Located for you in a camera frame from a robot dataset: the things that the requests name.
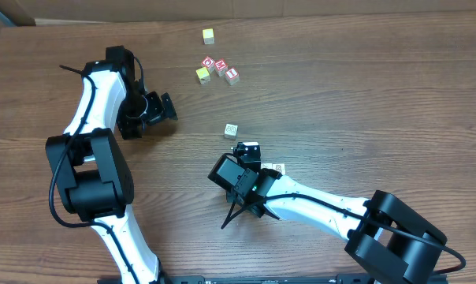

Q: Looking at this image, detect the blue edged wooden block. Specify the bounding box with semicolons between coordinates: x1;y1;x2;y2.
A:
224;124;238;140

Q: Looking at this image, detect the green letter B block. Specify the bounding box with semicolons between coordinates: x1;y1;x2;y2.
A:
272;163;286;175

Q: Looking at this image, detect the beige drawing wooden block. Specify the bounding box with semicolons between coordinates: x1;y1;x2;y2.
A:
261;163;273;169

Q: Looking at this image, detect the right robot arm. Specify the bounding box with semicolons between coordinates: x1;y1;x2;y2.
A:
208;142;447;283

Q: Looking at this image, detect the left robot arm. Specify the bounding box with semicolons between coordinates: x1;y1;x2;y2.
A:
45;46;177;283

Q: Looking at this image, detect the yellow block near red blocks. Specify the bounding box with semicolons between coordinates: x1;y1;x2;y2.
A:
196;67;211;84

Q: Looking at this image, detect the red letter I block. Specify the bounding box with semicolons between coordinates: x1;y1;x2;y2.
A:
225;67;240;85

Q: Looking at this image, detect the red letter O block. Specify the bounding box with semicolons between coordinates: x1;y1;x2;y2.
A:
201;56;215;73

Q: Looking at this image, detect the red letter M block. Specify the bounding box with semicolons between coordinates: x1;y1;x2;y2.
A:
214;59;229;77

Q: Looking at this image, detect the far yellow wooden block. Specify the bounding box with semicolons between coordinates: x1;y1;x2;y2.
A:
202;28;215;45

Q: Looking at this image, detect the cardboard box back edge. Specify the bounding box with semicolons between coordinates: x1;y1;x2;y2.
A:
0;0;476;25

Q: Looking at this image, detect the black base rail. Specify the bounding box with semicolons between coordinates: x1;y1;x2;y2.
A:
96;273;449;284

